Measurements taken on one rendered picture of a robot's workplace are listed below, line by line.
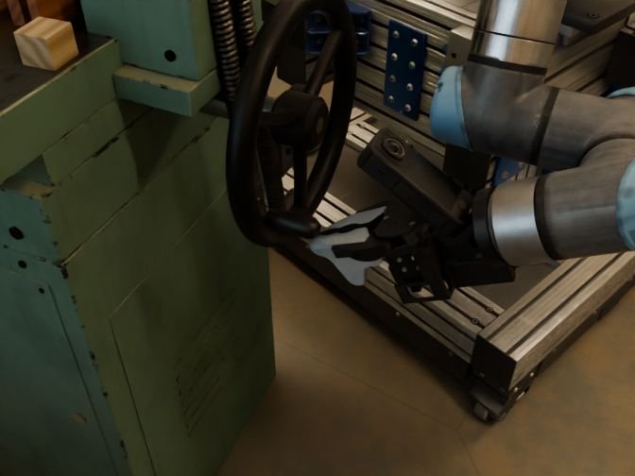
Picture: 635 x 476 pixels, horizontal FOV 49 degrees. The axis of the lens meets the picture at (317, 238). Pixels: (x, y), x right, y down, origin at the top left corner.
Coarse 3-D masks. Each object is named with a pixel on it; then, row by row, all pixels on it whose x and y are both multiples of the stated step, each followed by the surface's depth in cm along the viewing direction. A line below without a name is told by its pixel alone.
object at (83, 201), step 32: (128, 128) 78; (160, 128) 83; (192, 128) 90; (96, 160) 74; (128, 160) 79; (160, 160) 85; (0, 192) 70; (32, 192) 68; (64, 192) 71; (96, 192) 76; (128, 192) 81; (0, 224) 74; (32, 224) 71; (64, 224) 72; (96, 224) 77; (64, 256) 74
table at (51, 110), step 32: (0, 32) 73; (0, 64) 67; (64, 64) 67; (96, 64) 70; (0, 96) 63; (32, 96) 63; (64, 96) 67; (96, 96) 71; (128, 96) 73; (160, 96) 71; (192, 96) 70; (0, 128) 61; (32, 128) 64; (64, 128) 68; (0, 160) 62; (32, 160) 65
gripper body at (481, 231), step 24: (480, 192) 62; (384, 216) 68; (408, 216) 66; (480, 216) 60; (408, 240) 63; (432, 240) 64; (456, 240) 63; (480, 240) 60; (408, 264) 67; (432, 264) 64; (456, 264) 65; (480, 264) 64; (504, 264) 62; (432, 288) 66
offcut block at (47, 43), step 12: (36, 24) 66; (48, 24) 66; (60, 24) 66; (24, 36) 65; (36, 36) 64; (48, 36) 64; (60, 36) 66; (72, 36) 67; (24, 48) 66; (36, 48) 65; (48, 48) 65; (60, 48) 66; (72, 48) 68; (24, 60) 67; (36, 60) 66; (48, 60) 66; (60, 60) 67
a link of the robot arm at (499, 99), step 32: (512, 0) 61; (544, 0) 60; (480, 32) 64; (512, 32) 62; (544, 32) 62; (480, 64) 64; (512, 64) 62; (544, 64) 63; (448, 96) 65; (480, 96) 64; (512, 96) 63; (544, 96) 63; (448, 128) 66; (480, 128) 65; (512, 128) 63; (544, 128) 62; (512, 160) 67
